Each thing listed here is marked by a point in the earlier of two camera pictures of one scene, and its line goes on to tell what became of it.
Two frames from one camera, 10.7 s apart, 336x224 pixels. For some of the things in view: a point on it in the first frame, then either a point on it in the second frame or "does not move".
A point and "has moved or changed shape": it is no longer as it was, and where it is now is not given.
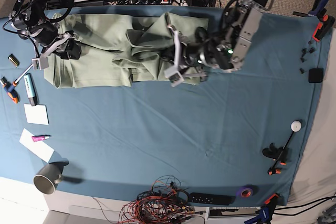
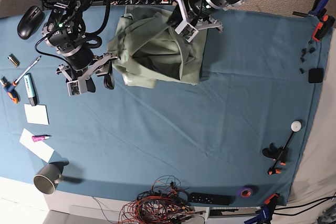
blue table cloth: [243, 132] does not move
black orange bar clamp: [280, 155] does not move
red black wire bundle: [167, 203] does not move
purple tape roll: [244, 192] does not move
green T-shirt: [120, 51] has moved or changed shape
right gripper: [188, 57] → [184, 11]
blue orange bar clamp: [265, 213] does not move
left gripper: [73, 50] → [102, 66]
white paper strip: [39, 147] does not move
